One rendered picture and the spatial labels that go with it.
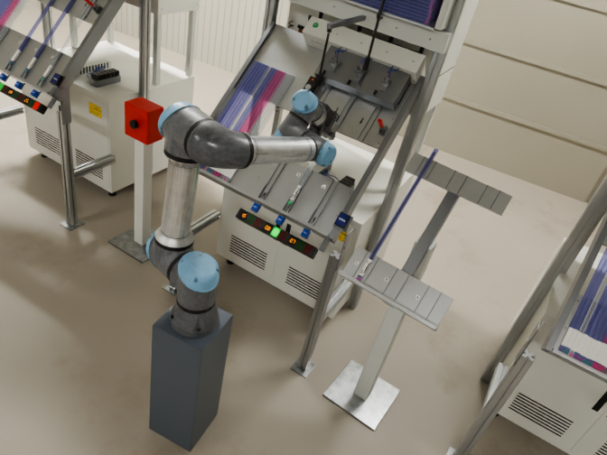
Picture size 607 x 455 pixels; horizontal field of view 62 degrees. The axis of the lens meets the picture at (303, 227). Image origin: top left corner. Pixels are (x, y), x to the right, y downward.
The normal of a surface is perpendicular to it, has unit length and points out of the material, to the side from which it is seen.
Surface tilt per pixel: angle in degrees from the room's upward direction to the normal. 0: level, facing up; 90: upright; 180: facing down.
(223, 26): 90
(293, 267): 90
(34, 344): 0
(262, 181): 43
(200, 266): 7
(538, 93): 90
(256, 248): 90
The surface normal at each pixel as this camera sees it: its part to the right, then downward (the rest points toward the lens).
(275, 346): 0.19, -0.80
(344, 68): -0.20, -0.30
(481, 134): -0.40, 0.47
